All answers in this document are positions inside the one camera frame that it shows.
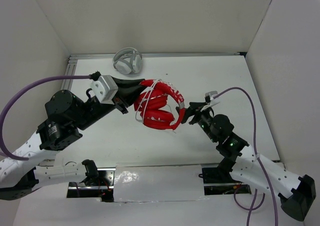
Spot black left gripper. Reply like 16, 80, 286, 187
73, 75, 148, 130

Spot red headphones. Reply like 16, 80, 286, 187
133, 79, 186, 130

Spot aluminium frame rail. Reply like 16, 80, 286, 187
69, 52, 247, 61

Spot white grey headphones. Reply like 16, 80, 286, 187
112, 48, 143, 75

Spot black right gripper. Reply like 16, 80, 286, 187
175, 102, 218, 143

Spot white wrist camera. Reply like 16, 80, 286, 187
204, 91, 220, 109
90, 75, 118, 105

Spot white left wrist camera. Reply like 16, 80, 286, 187
90, 75, 118, 105

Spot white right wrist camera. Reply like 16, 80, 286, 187
204, 91, 220, 109

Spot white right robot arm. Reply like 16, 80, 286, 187
183, 102, 316, 221

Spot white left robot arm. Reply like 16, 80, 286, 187
0, 74, 145, 200

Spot white taped cover panel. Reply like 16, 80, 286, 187
113, 165, 205, 202

